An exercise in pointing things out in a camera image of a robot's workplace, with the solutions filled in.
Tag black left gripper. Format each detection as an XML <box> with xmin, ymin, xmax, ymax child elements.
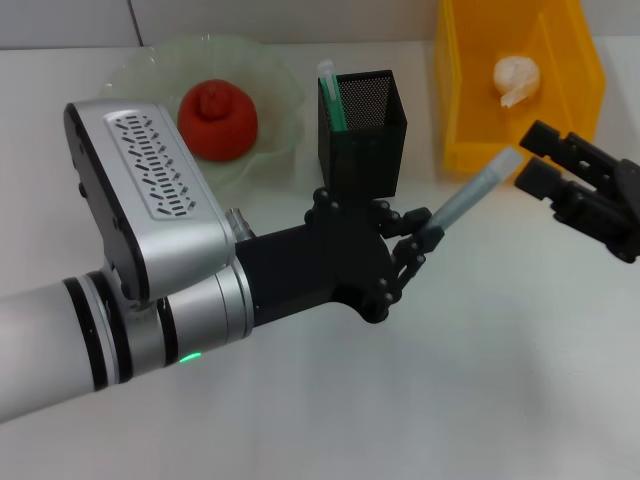
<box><xmin>234</xmin><ymin>187</ymin><xmax>447</xmax><ymax>326</ymax></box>

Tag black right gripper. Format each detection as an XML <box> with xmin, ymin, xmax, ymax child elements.
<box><xmin>513</xmin><ymin>119</ymin><xmax>640</xmax><ymax>264</ymax></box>

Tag grey pen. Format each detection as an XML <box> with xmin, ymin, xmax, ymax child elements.
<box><xmin>427</xmin><ymin>146</ymin><xmax>525</xmax><ymax>235</ymax></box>

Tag white paper ball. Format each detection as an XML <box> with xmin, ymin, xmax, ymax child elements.
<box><xmin>493</xmin><ymin>54</ymin><xmax>544</xmax><ymax>109</ymax></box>

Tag green pen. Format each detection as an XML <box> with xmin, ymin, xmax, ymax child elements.
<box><xmin>317</xmin><ymin>59</ymin><xmax>350</xmax><ymax>134</ymax></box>

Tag red tomato toy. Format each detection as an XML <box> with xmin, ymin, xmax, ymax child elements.
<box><xmin>178</xmin><ymin>79</ymin><xmax>260</xmax><ymax>162</ymax></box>

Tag black mesh pen holder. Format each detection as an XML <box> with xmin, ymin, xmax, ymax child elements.
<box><xmin>317</xmin><ymin>68</ymin><xmax>410</xmax><ymax>202</ymax></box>

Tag green glass fruit plate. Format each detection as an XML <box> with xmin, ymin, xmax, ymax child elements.
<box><xmin>97</xmin><ymin>33</ymin><xmax>307</xmax><ymax>194</ymax></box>

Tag yellow plastic bin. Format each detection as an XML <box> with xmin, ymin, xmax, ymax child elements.
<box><xmin>432</xmin><ymin>0</ymin><xmax>609</xmax><ymax>176</ymax></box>

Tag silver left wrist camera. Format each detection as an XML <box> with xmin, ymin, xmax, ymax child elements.
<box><xmin>63</xmin><ymin>101</ymin><xmax>236</xmax><ymax>307</ymax></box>

